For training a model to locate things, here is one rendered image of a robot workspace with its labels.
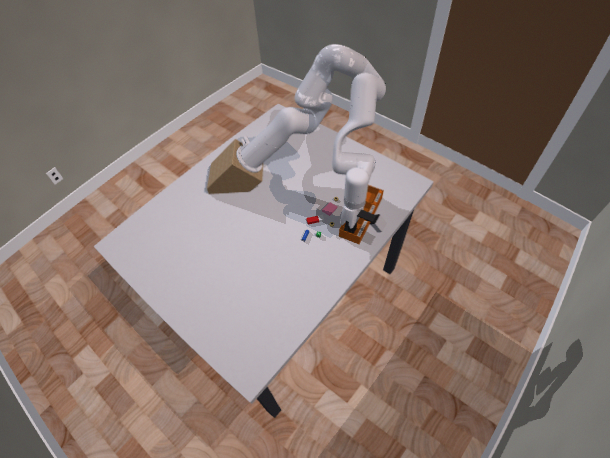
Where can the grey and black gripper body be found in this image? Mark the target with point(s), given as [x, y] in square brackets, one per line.
[350, 215]

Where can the red and white eraser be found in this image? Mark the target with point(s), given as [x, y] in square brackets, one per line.
[315, 219]

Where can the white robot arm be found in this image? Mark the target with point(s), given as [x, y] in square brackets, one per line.
[313, 94]

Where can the orange-brown three-compartment bin rack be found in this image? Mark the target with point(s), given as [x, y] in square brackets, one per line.
[362, 224]

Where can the pink block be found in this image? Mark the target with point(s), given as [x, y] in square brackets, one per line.
[329, 208]

